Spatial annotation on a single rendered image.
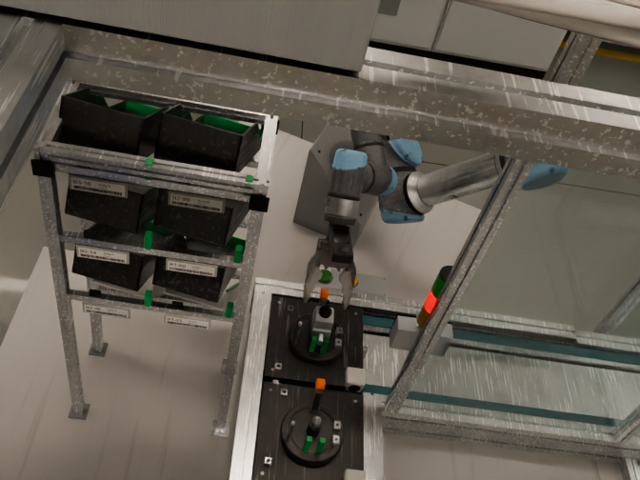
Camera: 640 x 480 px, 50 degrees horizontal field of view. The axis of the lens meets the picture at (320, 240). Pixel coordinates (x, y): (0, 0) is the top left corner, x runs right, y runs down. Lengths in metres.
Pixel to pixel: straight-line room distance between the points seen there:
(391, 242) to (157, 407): 0.89
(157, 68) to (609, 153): 0.35
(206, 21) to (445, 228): 1.83
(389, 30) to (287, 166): 2.37
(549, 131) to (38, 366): 1.45
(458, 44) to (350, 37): 4.17
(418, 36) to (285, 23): 4.11
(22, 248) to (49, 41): 2.71
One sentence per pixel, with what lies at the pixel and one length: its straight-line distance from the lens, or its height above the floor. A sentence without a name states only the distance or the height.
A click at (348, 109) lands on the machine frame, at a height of 2.07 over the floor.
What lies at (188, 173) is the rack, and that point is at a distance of 1.05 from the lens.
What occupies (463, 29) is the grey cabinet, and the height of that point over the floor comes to 0.30.
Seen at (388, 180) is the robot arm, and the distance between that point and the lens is 1.64.
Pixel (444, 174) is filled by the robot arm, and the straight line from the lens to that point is 1.78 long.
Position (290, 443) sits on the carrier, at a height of 0.99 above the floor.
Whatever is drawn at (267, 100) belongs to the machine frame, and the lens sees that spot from 0.52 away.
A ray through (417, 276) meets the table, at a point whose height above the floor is 0.86.
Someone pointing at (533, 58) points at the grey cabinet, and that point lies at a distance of 4.81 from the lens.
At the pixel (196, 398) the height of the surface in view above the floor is 0.86.
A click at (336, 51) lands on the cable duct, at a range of 0.50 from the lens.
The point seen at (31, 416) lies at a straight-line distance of 1.73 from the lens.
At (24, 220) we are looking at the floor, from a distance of 3.29.
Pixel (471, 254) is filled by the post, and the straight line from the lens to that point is 1.24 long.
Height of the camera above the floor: 2.37
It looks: 46 degrees down
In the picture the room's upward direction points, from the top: 15 degrees clockwise
